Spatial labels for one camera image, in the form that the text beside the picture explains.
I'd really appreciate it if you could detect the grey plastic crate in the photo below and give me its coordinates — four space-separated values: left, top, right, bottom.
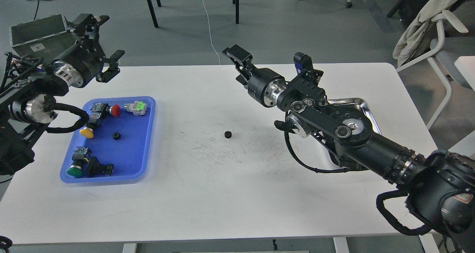
10 14 76 63

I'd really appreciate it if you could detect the white floor cable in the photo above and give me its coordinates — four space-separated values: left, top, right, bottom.
199 0 222 65

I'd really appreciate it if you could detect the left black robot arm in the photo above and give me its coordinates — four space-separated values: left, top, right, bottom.
0 14 125 175

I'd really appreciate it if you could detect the silver metal tray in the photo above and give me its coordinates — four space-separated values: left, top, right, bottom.
327 98 381 171

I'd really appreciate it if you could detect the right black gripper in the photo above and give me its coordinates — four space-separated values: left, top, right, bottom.
222 45 286 108

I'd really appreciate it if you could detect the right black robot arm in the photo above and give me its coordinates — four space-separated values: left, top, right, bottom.
222 45 475 253

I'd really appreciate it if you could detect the yellow push button switch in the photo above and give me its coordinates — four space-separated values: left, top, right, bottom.
79 112 104 139

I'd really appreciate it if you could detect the black selector switch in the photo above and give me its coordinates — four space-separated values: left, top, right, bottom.
85 156 114 178

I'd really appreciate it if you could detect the red push button switch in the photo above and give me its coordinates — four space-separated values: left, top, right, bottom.
90 102 121 117

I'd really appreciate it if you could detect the black table leg pair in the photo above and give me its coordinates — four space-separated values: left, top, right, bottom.
232 0 240 24

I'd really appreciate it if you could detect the blue plastic tray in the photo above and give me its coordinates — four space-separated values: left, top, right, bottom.
59 96 156 185

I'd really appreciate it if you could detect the grey green switch module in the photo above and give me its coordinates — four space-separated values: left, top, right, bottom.
124 101 147 116

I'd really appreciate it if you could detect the beige cloth on chair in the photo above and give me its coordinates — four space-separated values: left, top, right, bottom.
392 0 458 67

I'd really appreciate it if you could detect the green push button switch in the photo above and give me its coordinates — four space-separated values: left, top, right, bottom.
66 147 92 178

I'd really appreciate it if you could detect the white office chair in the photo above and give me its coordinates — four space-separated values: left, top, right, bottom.
396 10 474 129

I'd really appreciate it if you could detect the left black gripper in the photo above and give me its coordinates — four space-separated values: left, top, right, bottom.
52 14 125 88

